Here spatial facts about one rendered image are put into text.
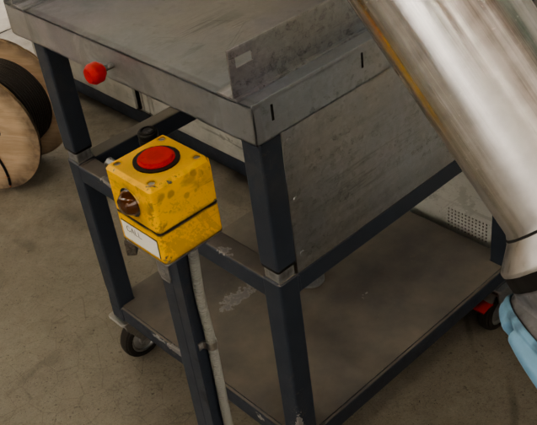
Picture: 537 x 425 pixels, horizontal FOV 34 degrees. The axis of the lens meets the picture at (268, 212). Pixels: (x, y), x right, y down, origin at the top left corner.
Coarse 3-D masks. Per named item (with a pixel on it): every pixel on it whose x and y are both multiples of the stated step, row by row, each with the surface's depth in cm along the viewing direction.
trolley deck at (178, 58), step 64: (64, 0) 144; (128, 0) 140; (192, 0) 137; (256, 0) 134; (320, 0) 132; (128, 64) 125; (192, 64) 119; (320, 64) 115; (384, 64) 122; (256, 128) 109
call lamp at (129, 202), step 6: (120, 192) 90; (126, 192) 89; (132, 192) 88; (120, 198) 89; (126, 198) 88; (132, 198) 88; (120, 204) 89; (126, 204) 88; (132, 204) 88; (138, 204) 88; (126, 210) 88; (132, 210) 89; (138, 210) 89; (138, 216) 90
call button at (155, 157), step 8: (144, 152) 90; (152, 152) 90; (160, 152) 90; (168, 152) 90; (144, 160) 89; (152, 160) 89; (160, 160) 89; (168, 160) 89; (144, 168) 88; (152, 168) 88
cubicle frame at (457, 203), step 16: (464, 176) 184; (448, 192) 190; (464, 192) 186; (416, 208) 200; (432, 208) 196; (448, 208) 192; (464, 208) 189; (480, 208) 185; (448, 224) 195; (464, 224) 191; (480, 224) 187; (480, 240) 190
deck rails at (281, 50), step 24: (24, 0) 145; (336, 0) 115; (288, 24) 111; (312, 24) 114; (336, 24) 117; (360, 24) 120; (240, 48) 106; (264, 48) 109; (288, 48) 112; (312, 48) 115; (240, 72) 108; (264, 72) 111; (288, 72) 113; (240, 96) 109
